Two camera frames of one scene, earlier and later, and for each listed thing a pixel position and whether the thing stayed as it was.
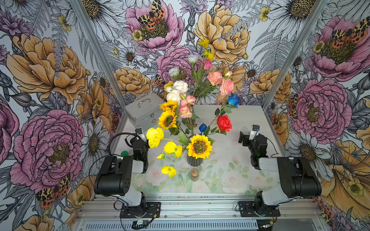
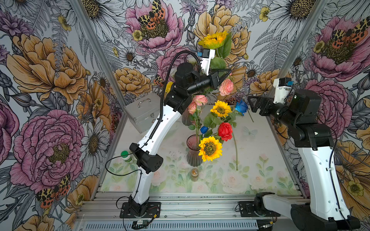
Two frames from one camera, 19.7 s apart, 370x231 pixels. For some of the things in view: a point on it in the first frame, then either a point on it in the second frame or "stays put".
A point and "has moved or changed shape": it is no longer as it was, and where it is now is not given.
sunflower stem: (167, 120) has moved or changed shape
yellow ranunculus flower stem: (155, 137) to (235, 145)
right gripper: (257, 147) to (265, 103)
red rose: (224, 122) to (225, 131)
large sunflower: (200, 147) to (210, 148)
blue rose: (233, 99) to (242, 107)
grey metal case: (144, 113) stays put
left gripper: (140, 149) to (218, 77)
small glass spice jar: (194, 173) stays put
